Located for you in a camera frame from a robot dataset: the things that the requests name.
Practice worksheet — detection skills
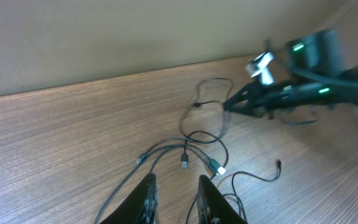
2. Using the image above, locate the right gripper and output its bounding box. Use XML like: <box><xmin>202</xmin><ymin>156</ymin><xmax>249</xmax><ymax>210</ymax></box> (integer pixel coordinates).
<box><xmin>223</xmin><ymin>81</ymin><xmax>331</xmax><ymax>118</ymax></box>

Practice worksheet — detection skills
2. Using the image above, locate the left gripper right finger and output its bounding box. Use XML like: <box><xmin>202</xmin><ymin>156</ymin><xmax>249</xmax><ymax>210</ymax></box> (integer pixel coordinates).
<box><xmin>196</xmin><ymin>175</ymin><xmax>247</xmax><ymax>224</ymax></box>

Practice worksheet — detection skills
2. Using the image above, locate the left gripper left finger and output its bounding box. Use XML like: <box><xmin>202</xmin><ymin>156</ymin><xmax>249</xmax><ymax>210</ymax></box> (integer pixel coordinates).
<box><xmin>101</xmin><ymin>173</ymin><xmax>158</xmax><ymax>224</ymax></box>

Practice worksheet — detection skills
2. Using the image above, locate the black USB cable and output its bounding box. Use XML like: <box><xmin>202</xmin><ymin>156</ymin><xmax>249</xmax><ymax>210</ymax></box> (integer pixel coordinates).
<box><xmin>93</xmin><ymin>136</ymin><xmax>227</xmax><ymax>224</ymax></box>
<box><xmin>185</xmin><ymin>130</ymin><xmax>283</xmax><ymax>224</ymax></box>

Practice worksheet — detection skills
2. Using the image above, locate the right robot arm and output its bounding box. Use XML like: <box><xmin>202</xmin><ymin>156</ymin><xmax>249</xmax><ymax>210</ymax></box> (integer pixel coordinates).
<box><xmin>223</xmin><ymin>30</ymin><xmax>358</xmax><ymax>117</ymax></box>

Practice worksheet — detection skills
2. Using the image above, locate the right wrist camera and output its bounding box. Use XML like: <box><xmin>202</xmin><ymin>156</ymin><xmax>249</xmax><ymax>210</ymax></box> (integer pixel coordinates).
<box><xmin>245</xmin><ymin>51</ymin><xmax>275</xmax><ymax>85</ymax></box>

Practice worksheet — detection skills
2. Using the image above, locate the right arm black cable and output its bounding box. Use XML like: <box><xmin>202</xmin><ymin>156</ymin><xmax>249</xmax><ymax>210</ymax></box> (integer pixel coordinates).
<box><xmin>264</xmin><ymin>39</ymin><xmax>358</xmax><ymax>127</ymax></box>

